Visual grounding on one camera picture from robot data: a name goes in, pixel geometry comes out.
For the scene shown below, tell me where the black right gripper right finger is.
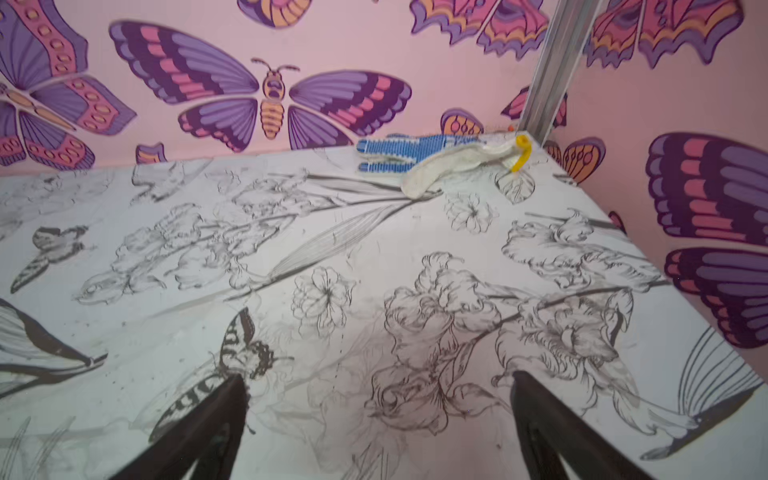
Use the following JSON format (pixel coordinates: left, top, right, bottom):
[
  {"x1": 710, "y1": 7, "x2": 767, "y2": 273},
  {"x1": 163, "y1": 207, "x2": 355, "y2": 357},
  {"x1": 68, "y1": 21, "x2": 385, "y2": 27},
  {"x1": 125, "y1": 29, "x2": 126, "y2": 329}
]
[{"x1": 510, "y1": 371, "x2": 650, "y2": 479}]

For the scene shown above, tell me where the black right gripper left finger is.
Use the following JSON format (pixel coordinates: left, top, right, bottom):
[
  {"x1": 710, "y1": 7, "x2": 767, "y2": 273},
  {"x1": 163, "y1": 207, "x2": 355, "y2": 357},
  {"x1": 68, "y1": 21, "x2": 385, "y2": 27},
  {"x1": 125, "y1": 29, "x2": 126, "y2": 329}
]
[{"x1": 111, "y1": 375, "x2": 248, "y2": 480}]

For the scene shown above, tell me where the right rear frame post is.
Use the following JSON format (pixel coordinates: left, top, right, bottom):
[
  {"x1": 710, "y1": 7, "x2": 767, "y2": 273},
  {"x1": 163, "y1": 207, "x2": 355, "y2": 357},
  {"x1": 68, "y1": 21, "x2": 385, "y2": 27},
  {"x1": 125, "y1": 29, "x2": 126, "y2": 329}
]
[{"x1": 518, "y1": 0, "x2": 603, "y2": 145}]

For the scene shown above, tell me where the blue white glove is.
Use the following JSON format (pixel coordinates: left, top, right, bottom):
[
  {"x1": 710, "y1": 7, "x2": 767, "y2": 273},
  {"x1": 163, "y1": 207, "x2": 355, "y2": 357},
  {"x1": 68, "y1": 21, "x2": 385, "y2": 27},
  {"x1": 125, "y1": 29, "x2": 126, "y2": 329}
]
[{"x1": 356, "y1": 134, "x2": 534, "y2": 200}]

